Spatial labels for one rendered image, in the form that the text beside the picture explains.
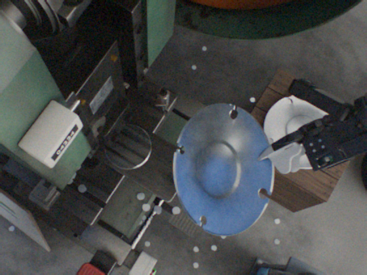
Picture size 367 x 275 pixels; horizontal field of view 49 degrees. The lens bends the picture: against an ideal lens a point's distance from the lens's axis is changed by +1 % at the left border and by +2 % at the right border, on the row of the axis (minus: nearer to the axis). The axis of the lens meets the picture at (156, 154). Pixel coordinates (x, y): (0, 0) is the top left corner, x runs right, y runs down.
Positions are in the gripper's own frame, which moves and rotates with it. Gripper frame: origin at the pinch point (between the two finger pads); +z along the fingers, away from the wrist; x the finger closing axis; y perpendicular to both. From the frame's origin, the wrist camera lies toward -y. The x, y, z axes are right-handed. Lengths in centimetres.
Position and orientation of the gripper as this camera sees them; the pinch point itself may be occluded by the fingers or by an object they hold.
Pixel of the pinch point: (263, 154)
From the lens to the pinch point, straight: 81.0
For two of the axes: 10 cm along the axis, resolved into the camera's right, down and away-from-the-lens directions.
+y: 3.4, 9.1, -2.4
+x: 6.6, -0.4, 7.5
